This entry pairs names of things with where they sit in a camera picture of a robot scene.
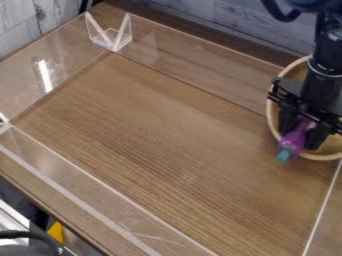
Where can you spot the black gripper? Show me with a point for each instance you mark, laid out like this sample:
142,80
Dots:
314,98

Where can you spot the purple toy eggplant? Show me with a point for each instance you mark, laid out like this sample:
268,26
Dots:
292,144

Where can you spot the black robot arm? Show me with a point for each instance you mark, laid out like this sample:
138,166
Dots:
325,60

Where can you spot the brown wooden bowl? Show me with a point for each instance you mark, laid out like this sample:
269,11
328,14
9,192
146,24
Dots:
331,149

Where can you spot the clear acrylic tray walls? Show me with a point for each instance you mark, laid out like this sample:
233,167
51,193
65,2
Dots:
143,146

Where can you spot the yellow and black device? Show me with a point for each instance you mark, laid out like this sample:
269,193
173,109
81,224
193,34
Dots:
70,244

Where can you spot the clear acrylic corner bracket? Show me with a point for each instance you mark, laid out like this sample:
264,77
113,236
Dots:
110,38

